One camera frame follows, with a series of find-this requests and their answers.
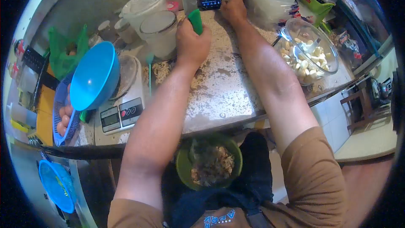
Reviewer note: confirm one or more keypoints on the person's right hand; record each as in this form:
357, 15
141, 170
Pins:
235, 11

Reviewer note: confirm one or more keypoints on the person's left hand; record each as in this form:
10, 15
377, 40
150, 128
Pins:
191, 49

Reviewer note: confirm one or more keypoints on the person's right thumb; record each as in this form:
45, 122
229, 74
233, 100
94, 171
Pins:
223, 8

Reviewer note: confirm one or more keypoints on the person's left thumb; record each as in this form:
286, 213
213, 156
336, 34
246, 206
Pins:
206, 34

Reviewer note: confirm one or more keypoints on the person's right fingers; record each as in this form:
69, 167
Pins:
242, 3

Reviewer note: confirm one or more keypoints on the person's left fingers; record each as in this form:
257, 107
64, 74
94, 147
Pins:
184, 25

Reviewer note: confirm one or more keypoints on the clear jar of white powder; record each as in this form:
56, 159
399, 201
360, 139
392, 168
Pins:
159, 34

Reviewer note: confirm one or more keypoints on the clear plastic bag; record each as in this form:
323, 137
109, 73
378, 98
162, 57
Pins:
269, 0

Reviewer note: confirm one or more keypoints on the white lidded plastic bucket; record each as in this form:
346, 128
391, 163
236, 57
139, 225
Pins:
142, 6

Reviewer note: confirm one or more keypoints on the small clear lidded jar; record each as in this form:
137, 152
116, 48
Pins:
125, 30

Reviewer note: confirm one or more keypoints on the green plastic container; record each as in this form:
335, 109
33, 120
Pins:
316, 9

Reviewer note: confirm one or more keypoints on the clear plate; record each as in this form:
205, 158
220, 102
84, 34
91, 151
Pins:
126, 72

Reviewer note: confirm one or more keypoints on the pile of peeled garlic cloves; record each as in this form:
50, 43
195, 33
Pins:
308, 65

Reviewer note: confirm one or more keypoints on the clear glass bowl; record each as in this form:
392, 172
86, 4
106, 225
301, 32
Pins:
329, 57

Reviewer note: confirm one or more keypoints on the blue plastic bowl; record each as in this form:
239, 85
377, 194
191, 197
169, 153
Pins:
95, 76

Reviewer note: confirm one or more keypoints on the white kitchen scale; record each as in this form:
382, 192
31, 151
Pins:
126, 110

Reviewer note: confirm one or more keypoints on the green plastic bag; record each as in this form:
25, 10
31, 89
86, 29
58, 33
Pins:
65, 55

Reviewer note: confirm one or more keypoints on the green bowl of garlic peels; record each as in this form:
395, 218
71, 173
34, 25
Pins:
210, 164

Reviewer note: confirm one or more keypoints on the blue plastic basket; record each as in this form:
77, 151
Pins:
60, 101

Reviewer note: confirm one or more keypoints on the black plastic rack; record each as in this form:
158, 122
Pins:
39, 66

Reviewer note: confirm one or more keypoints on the pile of brown eggs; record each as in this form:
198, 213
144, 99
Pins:
64, 120

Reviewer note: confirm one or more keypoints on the wooden stool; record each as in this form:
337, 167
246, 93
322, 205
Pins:
360, 107

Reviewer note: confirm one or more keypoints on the person's body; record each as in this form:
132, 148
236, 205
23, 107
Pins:
310, 180

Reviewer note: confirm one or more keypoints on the blue round plastic lid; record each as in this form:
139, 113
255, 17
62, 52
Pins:
57, 185

